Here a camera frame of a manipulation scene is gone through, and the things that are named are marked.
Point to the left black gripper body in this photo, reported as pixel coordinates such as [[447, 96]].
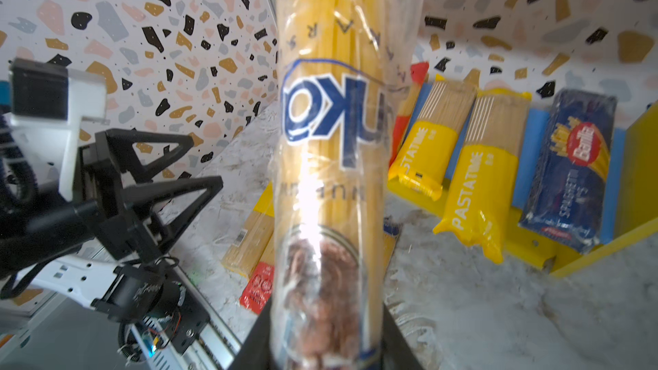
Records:
[[39, 225]]

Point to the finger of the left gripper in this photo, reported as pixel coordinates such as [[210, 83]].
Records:
[[158, 214], [142, 154]]

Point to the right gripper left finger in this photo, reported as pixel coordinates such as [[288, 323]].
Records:
[[255, 353]]

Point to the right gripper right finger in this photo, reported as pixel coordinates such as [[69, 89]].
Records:
[[396, 352]]

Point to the yellow clear spaghetti bag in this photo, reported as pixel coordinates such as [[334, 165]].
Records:
[[243, 256]]

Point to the blue yellow spaghetti bag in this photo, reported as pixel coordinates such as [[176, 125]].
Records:
[[391, 234]]

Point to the blue Barilla spaghetti box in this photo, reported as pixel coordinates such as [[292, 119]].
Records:
[[566, 200]]

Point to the yellow Pastatime bag large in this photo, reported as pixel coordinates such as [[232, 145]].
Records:
[[422, 161]]

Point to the blue portrait spaghetti bag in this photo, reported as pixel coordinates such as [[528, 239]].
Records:
[[344, 68]]

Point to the red yellow spaghetti bag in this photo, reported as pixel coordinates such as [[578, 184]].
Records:
[[419, 72]]

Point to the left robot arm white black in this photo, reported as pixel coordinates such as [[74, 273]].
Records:
[[109, 247]]

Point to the yellow shelf pink blue boards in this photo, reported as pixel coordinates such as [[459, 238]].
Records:
[[535, 133]]

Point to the red spaghetti bag left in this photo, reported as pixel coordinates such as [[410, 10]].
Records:
[[258, 291]]

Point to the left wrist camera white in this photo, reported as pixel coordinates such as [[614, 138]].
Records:
[[48, 105]]

